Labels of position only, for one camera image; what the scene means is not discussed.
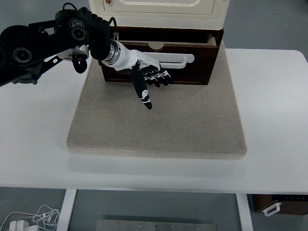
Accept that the dark wooden drawer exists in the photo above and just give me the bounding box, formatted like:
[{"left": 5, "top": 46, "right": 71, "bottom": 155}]
[{"left": 98, "top": 33, "right": 220, "bottom": 86}]

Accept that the cream upper cabinet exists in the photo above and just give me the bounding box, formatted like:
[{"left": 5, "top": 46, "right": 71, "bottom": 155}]
[{"left": 89, "top": 0, "right": 230, "bottom": 30}]

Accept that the white table leg right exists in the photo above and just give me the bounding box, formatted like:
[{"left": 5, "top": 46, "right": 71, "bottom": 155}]
[{"left": 236, "top": 193, "right": 253, "bottom": 231}]

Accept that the grey fabric mat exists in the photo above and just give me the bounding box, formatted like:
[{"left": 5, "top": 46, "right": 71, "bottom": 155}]
[{"left": 67, "top": 45, "right": 247, "bottom": 159}]

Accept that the white table leg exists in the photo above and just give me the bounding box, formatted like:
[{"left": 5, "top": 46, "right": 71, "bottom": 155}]
[
  {"left": 56, "top": 189, "right": 77, "bottom": 231},
  {"left": 236, "top": 193, "right": 253, "bottom": 231}
]

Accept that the white table leg left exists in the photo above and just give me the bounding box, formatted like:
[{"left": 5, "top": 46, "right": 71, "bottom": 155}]
[{"left": 56, "top": 189, "right": 77, "bottom": 231}]

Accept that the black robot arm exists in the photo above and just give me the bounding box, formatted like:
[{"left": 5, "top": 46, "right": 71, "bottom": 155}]
[{"left": 0, "top": 7, "right": 172, "bottom": 109}]

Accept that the white power adapter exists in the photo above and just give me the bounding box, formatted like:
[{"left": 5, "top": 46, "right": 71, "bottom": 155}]
[{"left": 9, "top": 220, "right": 29, "bottom": 231}]

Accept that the brown box with white handle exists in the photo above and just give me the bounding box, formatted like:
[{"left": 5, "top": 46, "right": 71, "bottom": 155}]
[{"left": 252, "top": 194, "right": 308, "bottom": 217}]

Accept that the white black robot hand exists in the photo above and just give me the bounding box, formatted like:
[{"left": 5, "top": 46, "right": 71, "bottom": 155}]
[{"left": 102, "top": 40, "right": 173, "bottom": 110}]

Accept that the white drawer handle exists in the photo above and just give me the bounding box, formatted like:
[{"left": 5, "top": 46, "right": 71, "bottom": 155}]
[{"left": 145, "top": 52, "right": 194, "bottom": 69}]

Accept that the white cable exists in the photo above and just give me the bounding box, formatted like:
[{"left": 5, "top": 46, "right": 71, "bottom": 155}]
[{"left": 0, "top": 204, "right": 62, "bottom": 231}]

